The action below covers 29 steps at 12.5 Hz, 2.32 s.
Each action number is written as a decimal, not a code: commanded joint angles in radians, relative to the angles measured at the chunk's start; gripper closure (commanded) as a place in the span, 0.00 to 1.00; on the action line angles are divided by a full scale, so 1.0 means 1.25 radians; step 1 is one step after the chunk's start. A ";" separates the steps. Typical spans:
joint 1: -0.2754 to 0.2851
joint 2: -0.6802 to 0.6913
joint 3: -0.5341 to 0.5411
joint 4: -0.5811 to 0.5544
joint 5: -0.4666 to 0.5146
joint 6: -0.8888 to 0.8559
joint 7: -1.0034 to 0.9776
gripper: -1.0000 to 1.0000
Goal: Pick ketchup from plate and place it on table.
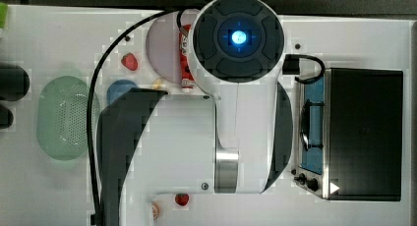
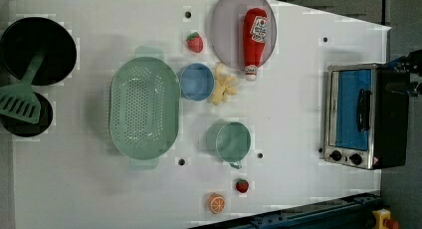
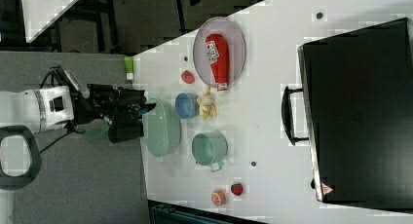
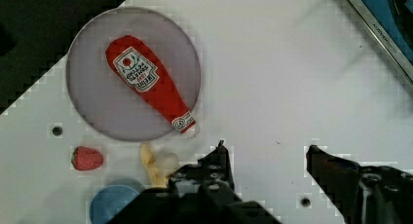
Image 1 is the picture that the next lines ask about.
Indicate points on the red plush ketchup bottle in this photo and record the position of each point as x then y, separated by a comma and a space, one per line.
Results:
187, 80

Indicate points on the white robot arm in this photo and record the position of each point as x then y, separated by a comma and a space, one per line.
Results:
234, 136

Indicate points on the lilac round plate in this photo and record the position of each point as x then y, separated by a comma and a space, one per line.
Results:
163, 47

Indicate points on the yellow peeled banana toy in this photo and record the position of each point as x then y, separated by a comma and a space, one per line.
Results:
158, 84

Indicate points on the blue round bowl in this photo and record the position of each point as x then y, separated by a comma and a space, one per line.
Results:
118, 88

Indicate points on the small red toy strawberry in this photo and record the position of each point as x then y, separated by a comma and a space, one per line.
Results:
182, 199

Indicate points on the orange slice toy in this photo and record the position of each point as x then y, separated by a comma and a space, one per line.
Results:
155, 210

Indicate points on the silver black toaster oven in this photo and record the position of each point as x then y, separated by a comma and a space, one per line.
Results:
350, 135

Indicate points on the green perforated colander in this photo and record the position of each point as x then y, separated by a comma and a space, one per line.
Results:
61, 118

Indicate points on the large black pot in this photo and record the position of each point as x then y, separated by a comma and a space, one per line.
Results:
14, 82

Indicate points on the small black pot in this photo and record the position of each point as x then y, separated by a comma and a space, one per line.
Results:
6, 117

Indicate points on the green object at corner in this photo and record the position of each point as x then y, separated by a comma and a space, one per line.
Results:
3, 15

